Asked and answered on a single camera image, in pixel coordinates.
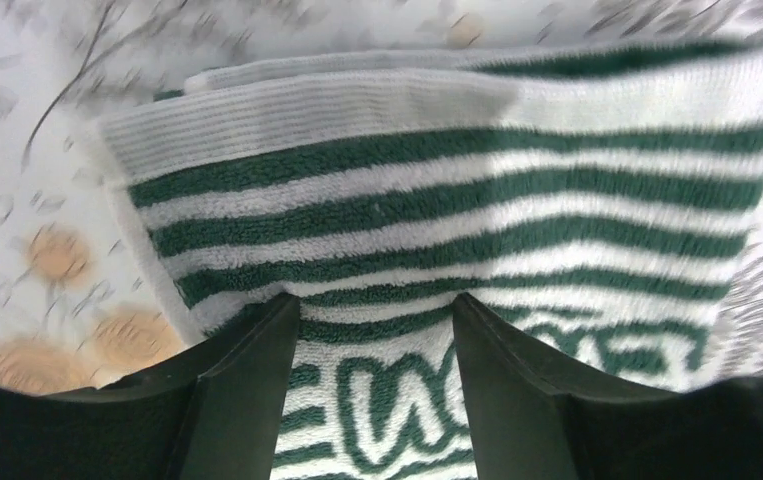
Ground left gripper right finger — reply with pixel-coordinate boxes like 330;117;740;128
452;294;763;480

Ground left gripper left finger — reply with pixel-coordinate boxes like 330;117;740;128
0;294;300;479

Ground green white striped towel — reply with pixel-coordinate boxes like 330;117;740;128
95;41;763;479

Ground floral table cloth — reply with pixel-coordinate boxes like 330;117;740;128
0;1;763;351

